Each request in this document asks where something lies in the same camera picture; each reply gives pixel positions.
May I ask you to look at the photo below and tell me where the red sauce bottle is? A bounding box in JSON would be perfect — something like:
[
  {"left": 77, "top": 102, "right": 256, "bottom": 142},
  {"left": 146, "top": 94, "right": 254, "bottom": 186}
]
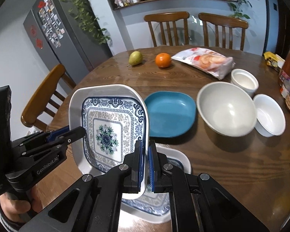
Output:
[{"left": 278, "top": 47, "right": 290, "bottom": 99}]

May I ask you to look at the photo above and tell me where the trailing green plant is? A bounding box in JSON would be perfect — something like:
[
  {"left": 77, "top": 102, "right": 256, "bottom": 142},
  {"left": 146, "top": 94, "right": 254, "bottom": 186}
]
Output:
[{"left": 49, "top": 0, "right": 112, "bottom": 45}]

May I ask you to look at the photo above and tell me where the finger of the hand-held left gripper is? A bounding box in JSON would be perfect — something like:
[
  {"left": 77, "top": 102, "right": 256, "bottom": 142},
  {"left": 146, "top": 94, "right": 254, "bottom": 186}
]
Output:
[
  {"left": 19, "top": 126, "right": 86, "bottom": 161},
  {"left": 13, "top": 125, "right": 71, "bottom": 151}
]

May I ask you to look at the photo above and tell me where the small white bowl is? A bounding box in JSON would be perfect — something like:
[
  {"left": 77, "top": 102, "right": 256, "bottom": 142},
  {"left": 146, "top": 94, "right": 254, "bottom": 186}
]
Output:
[{"left": 252, "top": 94, "right": 286, "bottom": 137}]

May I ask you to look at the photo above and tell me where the grey refrigerator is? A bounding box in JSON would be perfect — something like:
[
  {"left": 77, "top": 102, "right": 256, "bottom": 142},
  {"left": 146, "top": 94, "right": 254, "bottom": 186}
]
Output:
[{"left": 23, "top": 0, "right": 113, "bottom": 84}]

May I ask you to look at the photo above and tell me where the blue patterned square plate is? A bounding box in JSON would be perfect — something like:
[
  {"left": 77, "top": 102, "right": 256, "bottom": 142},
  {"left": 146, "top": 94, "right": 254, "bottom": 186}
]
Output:
[
  {"left": 69, "top": 84, "right": 151, "bottom": 200},
  {"left": 121, "top": 145, "right": 192, "bottom": 224}
]

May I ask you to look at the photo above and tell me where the green pear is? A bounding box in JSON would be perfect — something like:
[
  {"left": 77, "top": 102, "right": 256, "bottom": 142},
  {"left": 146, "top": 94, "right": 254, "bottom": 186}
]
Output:
[{"left": 129, "top": 51, "right": 143, "bottom": 66}]

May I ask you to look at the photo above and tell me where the white ramekin cup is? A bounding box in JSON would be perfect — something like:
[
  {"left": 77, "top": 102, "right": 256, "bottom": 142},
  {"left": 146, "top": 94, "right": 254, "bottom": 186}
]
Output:
[{"left": 230, "top": 69, "right": 259, "bottom": 97}]

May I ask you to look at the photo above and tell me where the leafy vine plant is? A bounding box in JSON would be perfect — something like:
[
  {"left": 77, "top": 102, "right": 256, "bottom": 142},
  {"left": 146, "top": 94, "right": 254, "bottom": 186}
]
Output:
[{"left": 228, "top": 0, "right": 253, "bottom": 20}]

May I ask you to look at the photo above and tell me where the clear snack bag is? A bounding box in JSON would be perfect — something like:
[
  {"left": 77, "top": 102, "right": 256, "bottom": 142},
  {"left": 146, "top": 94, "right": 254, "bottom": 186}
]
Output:
[{"left": 171, "top": 47, "right": 234, "bottom": 80}]

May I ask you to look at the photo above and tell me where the person's left hand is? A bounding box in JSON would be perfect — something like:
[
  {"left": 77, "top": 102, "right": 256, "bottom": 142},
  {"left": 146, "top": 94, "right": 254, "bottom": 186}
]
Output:
[{"left": 0, "top": 188, "right": 43, "bottom": 224}]

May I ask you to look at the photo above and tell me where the wooden slat-back chair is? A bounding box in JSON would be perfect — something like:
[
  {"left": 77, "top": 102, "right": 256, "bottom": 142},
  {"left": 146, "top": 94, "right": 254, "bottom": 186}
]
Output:
[
  {"left": 144, "top": 12, "right": 190, "bottom": 47},
  {"left": 21, "top": 64, "right": 76, "bottom": 127},
  {"left": 198, "top": 13, "right": 249, "bottom": 51}
]

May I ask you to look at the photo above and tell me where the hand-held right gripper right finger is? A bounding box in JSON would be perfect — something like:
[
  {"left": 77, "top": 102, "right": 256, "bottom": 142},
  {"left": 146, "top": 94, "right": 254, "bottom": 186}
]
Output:
[{"left": 148, "top": 141, "right": 269, "bottom": 232}]

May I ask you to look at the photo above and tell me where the small orange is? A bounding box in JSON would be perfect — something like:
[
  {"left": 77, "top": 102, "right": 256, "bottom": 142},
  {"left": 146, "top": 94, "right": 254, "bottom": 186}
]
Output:
[{"left": 155, "top": 53, "right": 172, "bottom": 68}]

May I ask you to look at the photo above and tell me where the large grey-white bowl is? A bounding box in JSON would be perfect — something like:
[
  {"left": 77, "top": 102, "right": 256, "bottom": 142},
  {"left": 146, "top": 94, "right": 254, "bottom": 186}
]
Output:
[{"left": 196, "top": 82, "right": 257, "bottom": 136}]

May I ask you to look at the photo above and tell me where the group of fridge magnets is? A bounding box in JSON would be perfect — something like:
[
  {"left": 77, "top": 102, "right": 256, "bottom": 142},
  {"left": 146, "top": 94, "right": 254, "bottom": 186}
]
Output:
[{"left": 37, "top": 0, "right": 64, "bottom": 47}]

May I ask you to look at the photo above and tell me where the teal blue plate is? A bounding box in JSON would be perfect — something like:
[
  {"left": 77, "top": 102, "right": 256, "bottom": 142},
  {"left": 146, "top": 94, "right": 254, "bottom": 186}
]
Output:
[{"left": 144, "top": 91, "right": 197, "bottom": 138}]

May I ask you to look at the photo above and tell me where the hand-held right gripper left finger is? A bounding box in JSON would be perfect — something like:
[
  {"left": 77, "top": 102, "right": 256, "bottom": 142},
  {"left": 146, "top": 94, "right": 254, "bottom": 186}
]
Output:
[{"left": 19, "top": 140, "right": 145, "bottom": 232}]

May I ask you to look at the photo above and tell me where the yellow snack packet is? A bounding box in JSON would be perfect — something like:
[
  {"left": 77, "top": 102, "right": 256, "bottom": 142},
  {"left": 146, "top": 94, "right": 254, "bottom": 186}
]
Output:
[{"left": 263, "top": 51, "right": 286, "bottom": 72}]

